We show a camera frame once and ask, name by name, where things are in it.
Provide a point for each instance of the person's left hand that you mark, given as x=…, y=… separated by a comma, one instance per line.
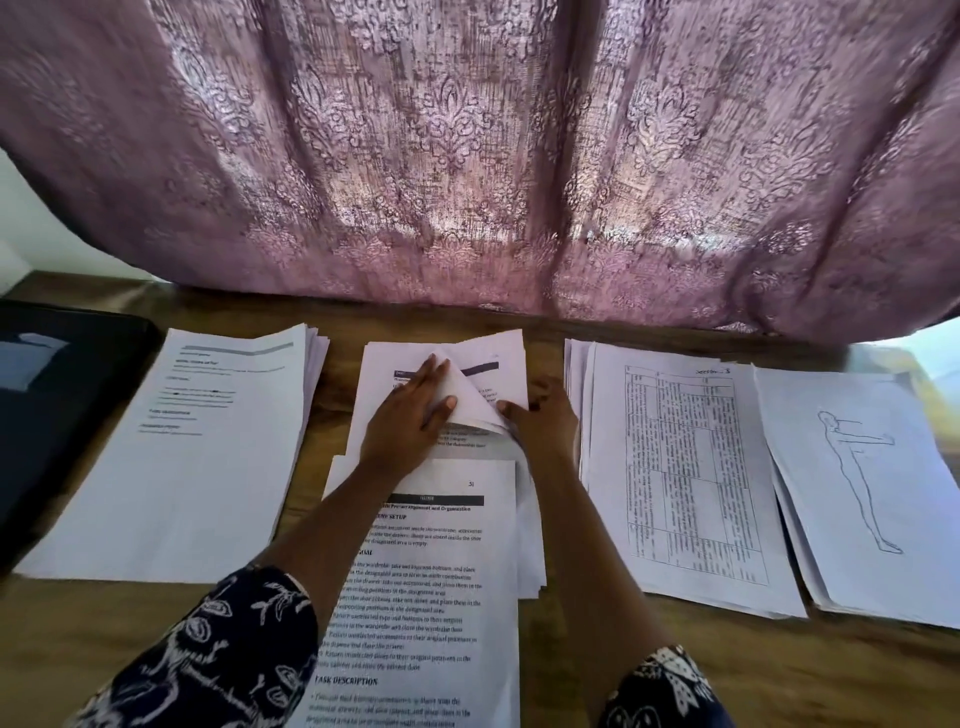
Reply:
x=405, y=428

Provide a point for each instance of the person's right hand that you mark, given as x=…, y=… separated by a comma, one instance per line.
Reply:
x=543, y=428

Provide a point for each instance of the dark-header text paper pile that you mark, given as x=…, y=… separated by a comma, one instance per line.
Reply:
x=503, y=353

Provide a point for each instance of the table-print paper pile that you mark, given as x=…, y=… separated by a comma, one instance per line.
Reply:
x=690, y=480

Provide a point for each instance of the stack with dark header bar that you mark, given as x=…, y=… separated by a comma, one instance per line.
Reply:
x=428, y=615

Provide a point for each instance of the stack of printed papers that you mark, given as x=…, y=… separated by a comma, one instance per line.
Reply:
x=188, y=465

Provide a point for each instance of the black folder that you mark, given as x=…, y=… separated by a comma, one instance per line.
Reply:
x=68, y=420

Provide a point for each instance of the person's right forearm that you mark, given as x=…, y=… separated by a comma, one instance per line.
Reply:
x=593, y=585

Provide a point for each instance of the pink patterned curtain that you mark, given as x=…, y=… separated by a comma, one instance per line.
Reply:
x=495, y=150

